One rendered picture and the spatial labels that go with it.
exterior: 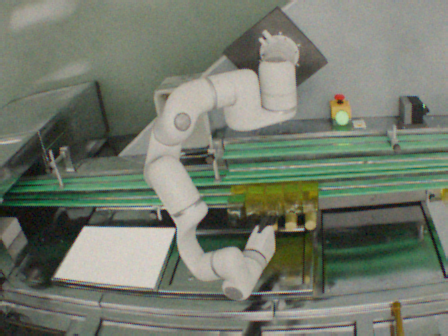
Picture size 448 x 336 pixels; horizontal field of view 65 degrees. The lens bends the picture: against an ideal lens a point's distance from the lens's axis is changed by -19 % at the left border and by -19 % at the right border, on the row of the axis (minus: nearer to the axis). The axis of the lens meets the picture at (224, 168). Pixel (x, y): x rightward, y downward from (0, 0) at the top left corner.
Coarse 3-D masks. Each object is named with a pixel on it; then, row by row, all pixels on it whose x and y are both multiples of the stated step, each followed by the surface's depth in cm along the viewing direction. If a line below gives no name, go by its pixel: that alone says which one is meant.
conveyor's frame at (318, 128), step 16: (272, 128) 143; (288, 128) 141; (304, 128) 139; (320, 128) 138; (368, 128) 133; (384, 128) 131; (400, 128) 129; (416, 128) 128; (432, 128) 126; (80, 160) 169; (96, 160) 166; (112, 160) 163; (128, 160) 160; (144, 160) 158; (192, 160) 152; (32, 176) 164; (48, 176) 162; (64, 176) 160; (80, 176) 159
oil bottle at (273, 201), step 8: (272, 184) 136; (280, 184) 136; (272, 192) 132; (280, 192) 132; (264, 200) 130; (272, 200) 129; (280, 200) 128; (264, 208) 128; (272, 208) 126; (280, 208) 127; (280, 216) 128
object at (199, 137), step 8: (160, 96) 144; (160, 104) 144; (160, 112) 144; (200, 120) 151; (200, 128) 153; (208, 128) 144; (192, 136) 153; (200, 136) 152; (184, 144) 149; (192, 144) 148; (200, 144) 148; (208, 144) 147
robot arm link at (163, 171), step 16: (160, 144) 104; (176, 144) 105; (160, 160) 94; (176, 160) 95; (144, 176) 101; (160, 176) 93; (176, 176) 94; (160, 192) 94; (176, 192) 93; (192, 192) 95; (176, 208) 94
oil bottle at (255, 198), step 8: (256, 184) 138; (264, 184) 138; (248, 192) 135; (256, 192) 134; (264, 192) 134; (248, 200) 131; (256, 200) 130; (248, 208) 128; (256, 208) 127; (248, 216) 129
